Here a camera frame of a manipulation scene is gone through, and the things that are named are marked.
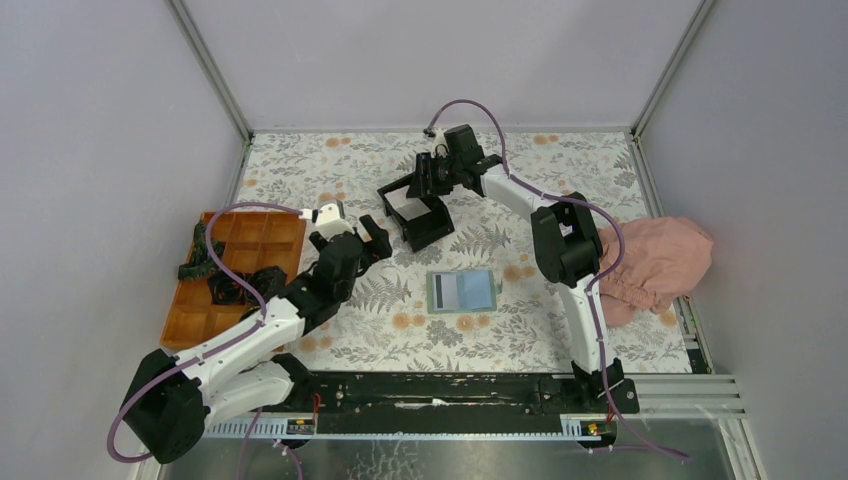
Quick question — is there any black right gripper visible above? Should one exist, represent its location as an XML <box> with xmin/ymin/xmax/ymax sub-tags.
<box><xmin>405</xmin><ymin>153</ymin><xmax>462</xmax><ymax>200</ymax></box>

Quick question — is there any white magnetic stripe card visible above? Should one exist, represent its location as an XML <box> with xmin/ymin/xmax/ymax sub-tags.
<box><xmin>433</xmin><ymin>272</ymin><xmax>463</xmax><ymax>311</ymax></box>

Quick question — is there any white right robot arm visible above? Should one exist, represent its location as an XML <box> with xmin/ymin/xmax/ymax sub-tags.
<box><xmin>407</xmin><ymin>125</ymin><xmax>624</xmax><ymax>412</ymax></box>

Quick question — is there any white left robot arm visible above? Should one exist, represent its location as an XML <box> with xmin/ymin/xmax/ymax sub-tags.
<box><xmin>107</xmin><ymin>215</ymin><xmax>393</xmax><ymax>464</ymax></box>

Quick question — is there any stack of white cards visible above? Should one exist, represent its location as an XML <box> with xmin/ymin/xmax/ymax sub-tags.
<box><xmin>385</xmin><ymin>186</ymin><xmax>431</xmax><ymax>221</ymax></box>

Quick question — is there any black card box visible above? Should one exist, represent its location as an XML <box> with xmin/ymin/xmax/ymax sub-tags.
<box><xmin>377</xmin><ymin>174</ymin><xmax>455</xmax><ymax>252</ymax></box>

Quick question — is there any orange compartment tray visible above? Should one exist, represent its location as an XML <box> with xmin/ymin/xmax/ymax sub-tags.
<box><xmin>160</xmin><ymin>212</ymin><xmax>306</xmax><ymax>350</ymax></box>

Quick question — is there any pink cloth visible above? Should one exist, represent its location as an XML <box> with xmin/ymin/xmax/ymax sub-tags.
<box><xmin>599</xmin><ymin>217</ymin><xmax>714</xmax><ymax>327</ymax></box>

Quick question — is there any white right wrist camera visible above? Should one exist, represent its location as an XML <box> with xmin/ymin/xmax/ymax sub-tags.
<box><xmin>430</xmin><ymin>135</ymin><xmax>450</xmax><ymax>158</ymax></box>

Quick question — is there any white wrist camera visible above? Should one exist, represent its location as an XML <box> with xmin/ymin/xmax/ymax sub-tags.
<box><xmin>299</xmin><ymin>200</ymin><xmax>354</xmax><ymax>251</ymax></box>
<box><xmin>430</xmin><ymin>135</ymin><xmax>450</xmax><ymax>158</ymax></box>

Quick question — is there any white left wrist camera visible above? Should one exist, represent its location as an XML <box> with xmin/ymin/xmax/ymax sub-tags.
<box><xmin>299</xmin><ymin>200</ymin><xmax>354</xmax><ymax>251</ymax></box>

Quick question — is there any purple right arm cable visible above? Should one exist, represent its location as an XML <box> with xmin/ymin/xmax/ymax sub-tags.
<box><xmin>423</xmin><ymin>99</ymin><xmax>690</xmax><ymax>462</ymax></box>

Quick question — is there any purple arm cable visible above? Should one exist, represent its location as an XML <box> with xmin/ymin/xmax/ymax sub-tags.
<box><xmin>423</xmin><ymin>99</ymin><xmax>690</xmax><ymax>462</ymax></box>
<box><xmin>107</xmin><ymin>202</ymin><xmax>319</xmax><ymax>464</ymax></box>

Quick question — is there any black coiled strap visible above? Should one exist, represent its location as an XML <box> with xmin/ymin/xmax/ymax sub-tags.
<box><xmin>207</xmin><ymin>270</ymin><xmax>263</xmax><ymax>307</ymax></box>
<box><xmin>254</xmin><ymin>266</ymin><xmax>289</xmax><ymax>299</ymax></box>

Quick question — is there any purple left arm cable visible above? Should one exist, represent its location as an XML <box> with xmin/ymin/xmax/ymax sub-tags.
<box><xmin>107</xmin><ymin>202</ymin><xmax>319</xmax><ymax>464</ymax></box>

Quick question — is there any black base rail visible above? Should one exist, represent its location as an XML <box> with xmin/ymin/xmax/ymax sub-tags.
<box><xmin>267</xmin><ymin>371</ymin><xmax>640</xmax><ymax>436</ymax></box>

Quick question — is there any green patterned strap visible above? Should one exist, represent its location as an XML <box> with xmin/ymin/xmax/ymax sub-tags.
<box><xmin>177</xmin><ymin>221</ymin><xmax>227</xmax><ymax>282</ymax></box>

